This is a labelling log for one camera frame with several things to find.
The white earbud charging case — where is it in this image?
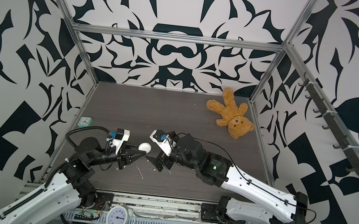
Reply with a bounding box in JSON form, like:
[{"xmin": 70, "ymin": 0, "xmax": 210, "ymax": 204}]
[{"xmin": 138, "ymin": 142, "xmax": 152, "ymax": 154}]

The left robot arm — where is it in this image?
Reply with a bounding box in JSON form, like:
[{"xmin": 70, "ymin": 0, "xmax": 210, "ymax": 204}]
[{"xmin": 0, "ymin": 126, "xmax": 152, "ymax": 224}]

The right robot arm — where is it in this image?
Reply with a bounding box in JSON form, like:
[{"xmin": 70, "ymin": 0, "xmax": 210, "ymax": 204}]
[{"xmin": 148, "ymin": 129, "xmax": 309, "ymax": 224}]

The small teal square clock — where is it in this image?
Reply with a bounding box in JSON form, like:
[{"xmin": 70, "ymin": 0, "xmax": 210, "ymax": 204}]
[{"xmin": 77, "ymin": 116, "xmax": 93, "ymax": 128}]

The white round alarm clock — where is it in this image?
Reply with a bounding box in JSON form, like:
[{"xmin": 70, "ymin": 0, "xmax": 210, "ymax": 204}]
[{"xmin": 106, "ymin": 205, "xmax": 136, "ymax": 224}]

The brown teddy bear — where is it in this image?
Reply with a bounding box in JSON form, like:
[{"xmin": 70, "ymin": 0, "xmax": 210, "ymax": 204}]
[{"xmin": 206, "ymin": 88, "xmax": 255, "ymax": 139}]

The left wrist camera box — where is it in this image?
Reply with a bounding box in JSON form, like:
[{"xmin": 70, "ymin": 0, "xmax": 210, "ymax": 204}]
[{"xmin": 108, "ymin": 128, "xmax": 130, "ymax": 153}]

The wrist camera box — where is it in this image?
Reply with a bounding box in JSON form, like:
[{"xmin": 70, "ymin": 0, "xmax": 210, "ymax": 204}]
[
  {"xmin": 108, "ymin": 128, "xmax": 130, "ymax": 153},
  {"xmin": 150, "ymin": 129, "xmax": 174, "ymax": 157}
]

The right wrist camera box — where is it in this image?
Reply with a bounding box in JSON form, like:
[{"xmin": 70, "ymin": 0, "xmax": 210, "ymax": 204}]
[{"xmin": 150, "ymin": 129, "xmax": 174, "ymax": 157}]

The black wall hook rail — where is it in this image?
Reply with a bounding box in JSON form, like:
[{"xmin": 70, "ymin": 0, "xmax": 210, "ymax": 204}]
[{"xmin": 300, "ymin": 77, "xmax": 359, "ymax": 175}]

